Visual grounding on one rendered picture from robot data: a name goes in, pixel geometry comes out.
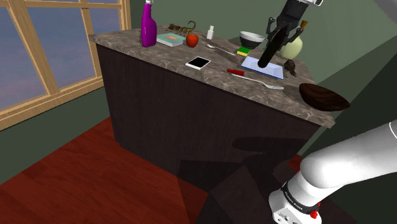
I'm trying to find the black long cylinder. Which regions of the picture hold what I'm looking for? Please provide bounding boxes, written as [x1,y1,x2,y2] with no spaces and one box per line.
[257,25,289,68]

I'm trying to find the dark skull figure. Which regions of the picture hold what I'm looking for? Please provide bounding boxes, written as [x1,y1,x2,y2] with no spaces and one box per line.
[284,59,298,78]

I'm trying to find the dark brown wooden bowl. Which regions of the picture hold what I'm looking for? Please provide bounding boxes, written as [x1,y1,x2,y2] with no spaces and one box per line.
[298,82,351,112]

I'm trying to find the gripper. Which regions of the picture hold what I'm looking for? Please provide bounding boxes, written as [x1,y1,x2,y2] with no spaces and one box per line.
[265,0,309,47]

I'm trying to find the white phone with black screen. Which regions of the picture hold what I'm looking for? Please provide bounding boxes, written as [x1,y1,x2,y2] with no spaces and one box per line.
[185,56,212,71]

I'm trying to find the silver spoon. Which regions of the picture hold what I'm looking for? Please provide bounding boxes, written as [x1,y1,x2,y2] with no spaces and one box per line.
[205,44,237,57]

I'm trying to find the silver fork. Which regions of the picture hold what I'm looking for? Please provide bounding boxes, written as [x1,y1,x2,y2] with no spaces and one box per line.
[230,73,284,91]

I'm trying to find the wooden-framed window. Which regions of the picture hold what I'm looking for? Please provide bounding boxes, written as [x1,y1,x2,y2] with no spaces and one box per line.
[0,0,132,131]

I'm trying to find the pale green vase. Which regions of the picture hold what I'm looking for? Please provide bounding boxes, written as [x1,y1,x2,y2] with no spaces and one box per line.
[280,20,309,60]

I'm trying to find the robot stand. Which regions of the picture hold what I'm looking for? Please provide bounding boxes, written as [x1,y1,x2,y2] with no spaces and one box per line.
[195,165,280,224]

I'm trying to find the red apple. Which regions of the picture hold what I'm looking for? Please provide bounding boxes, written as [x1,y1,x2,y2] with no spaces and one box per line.
[185,32,200,48]

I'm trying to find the pale blue square plate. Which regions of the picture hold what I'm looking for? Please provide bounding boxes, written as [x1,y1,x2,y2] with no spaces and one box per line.
[240,55,284,80]

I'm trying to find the brown scorpion figure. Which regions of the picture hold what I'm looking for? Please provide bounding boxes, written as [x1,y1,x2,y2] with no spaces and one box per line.
[167,20,197,36]

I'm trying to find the purple spray bottle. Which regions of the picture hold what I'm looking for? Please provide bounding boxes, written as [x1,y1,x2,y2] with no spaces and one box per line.
[141,0,158,48]

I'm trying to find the dark kitchen island cabinet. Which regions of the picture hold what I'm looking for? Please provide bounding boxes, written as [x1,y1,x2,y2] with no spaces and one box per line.
[88,26,336,193]

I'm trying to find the white and dark bowl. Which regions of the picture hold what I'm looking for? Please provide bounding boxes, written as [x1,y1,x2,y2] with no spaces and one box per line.
[239,31,265,50]

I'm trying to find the teal book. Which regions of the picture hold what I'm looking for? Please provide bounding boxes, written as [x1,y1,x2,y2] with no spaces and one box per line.
[156,32,187,47]

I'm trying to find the red-handled screwdriver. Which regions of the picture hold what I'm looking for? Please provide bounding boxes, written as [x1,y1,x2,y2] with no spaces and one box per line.
[207,65,246,76]

